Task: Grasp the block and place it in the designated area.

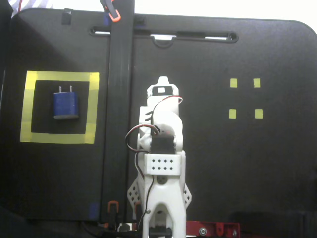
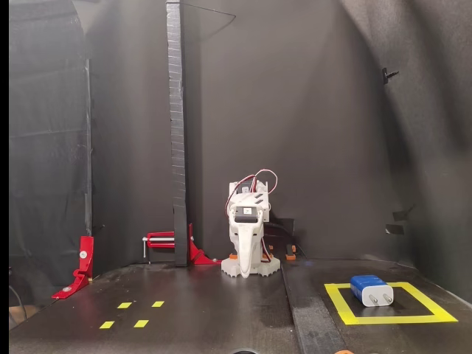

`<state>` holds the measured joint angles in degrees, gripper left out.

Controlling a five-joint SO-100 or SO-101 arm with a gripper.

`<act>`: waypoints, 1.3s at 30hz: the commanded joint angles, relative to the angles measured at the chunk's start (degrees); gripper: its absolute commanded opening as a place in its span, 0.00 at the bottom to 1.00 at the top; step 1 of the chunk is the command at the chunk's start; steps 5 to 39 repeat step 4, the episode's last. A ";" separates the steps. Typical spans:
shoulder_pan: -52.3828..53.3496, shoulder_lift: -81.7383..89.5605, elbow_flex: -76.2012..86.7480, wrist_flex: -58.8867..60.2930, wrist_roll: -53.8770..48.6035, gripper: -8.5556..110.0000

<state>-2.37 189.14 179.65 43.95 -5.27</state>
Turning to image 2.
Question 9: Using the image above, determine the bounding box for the black clip on curtain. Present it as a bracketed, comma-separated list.
[381, 67, 400, 86]

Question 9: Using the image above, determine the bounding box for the thin black wire loop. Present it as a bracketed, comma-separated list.
[179, 2, 237, 38]

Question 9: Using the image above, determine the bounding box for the yellow tape square outline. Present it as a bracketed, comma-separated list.
[323, 282, 459, 326]

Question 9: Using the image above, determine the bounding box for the red bracket with silver screws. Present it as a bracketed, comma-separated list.
[50, 235, 95, 300]

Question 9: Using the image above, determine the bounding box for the long black strip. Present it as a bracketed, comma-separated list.
[280, 257, 347, 354]

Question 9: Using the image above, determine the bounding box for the red corner bracket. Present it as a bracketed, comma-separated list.
[188, 223, 223, 266]

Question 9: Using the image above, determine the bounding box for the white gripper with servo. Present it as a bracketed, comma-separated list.
[227, 204, 266, 280]

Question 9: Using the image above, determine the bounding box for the thin black cable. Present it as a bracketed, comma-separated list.
[9, 283, 27, 330]

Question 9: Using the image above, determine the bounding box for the black power cable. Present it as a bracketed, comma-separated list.
[263, 221, 310, 260]

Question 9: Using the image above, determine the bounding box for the black vertical post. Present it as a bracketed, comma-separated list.
[165, 0, 189, 268]

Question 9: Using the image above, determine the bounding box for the red screw clamp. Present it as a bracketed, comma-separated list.
[142, 231, 176, 265]

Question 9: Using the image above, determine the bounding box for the blue and white charger plug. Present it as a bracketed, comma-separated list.
[349, 274, 395, 308]

